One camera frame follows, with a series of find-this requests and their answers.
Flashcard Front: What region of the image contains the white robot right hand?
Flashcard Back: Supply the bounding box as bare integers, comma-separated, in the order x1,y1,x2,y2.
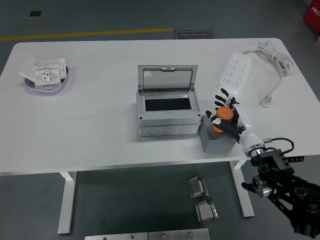
205,87,266,154

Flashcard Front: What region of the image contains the orange cylinder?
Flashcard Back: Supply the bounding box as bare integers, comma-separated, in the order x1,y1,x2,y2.
211,106,235,133

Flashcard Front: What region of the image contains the grey cube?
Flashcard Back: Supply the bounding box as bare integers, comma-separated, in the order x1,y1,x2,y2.
199,115,237,154

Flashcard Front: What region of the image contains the small metal block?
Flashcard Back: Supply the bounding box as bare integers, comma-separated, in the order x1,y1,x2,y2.
186,176,210,199
194,199,220,223

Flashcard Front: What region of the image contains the plain white socket panel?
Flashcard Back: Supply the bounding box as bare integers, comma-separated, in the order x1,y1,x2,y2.
39,58,69,79

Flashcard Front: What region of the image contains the white table leg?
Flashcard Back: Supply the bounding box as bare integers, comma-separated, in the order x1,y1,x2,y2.
57,171,78,235
229,159,255,218

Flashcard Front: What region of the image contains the white power strip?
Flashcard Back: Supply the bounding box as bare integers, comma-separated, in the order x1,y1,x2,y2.
216,51,252,95

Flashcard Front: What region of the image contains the yellow floor tape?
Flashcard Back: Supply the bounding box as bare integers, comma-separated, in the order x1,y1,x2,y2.
0,27,174,42

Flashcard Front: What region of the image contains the grey electrical junction box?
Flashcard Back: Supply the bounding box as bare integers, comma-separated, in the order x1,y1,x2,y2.
136,89,203,138

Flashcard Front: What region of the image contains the white printed socket panel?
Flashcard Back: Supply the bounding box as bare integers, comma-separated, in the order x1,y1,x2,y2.
31,63,61,90

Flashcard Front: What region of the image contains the white power cord with plug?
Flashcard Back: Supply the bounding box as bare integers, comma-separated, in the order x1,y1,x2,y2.
242,40,294,109

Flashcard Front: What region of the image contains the red box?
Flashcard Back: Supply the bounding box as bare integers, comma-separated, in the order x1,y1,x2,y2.
303,0,320,32

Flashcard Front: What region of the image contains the grey metal plate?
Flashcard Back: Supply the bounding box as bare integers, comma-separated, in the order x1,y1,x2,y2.
84,231,149,240
147,227,211,240

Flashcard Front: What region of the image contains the dark floor sign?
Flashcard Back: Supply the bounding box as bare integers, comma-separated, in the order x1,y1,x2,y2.
174,29,215,40

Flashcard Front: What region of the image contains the clear hinged box lid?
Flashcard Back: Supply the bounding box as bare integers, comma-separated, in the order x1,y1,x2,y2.
137,64,198,94

